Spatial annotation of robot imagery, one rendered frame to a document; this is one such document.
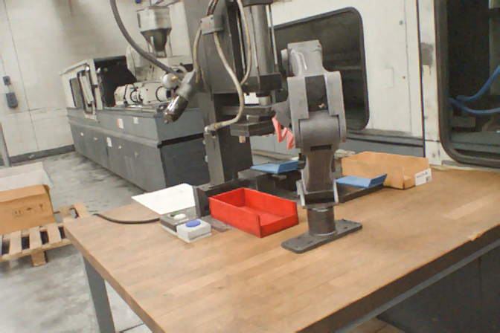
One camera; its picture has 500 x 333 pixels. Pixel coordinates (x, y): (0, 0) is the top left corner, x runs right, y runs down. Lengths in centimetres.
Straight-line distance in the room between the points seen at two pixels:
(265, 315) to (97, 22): 1016
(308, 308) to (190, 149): 385
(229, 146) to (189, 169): 299
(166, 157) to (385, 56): 300
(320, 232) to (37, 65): 967
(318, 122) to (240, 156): 86
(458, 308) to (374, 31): 110
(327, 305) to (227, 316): 17
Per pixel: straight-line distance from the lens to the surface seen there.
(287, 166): 136
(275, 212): 124
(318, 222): 105
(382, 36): 190
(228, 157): 161
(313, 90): 84
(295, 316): 79
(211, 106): 159
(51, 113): 1047
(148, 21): 612
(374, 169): 146
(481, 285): 182
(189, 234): 116
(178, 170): 455
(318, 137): 81
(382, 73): 191
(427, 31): 169
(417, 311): 208
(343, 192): 134
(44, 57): 1050
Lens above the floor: 131
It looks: 13 degrees down
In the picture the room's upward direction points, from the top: 8 degrees counter-clockwise
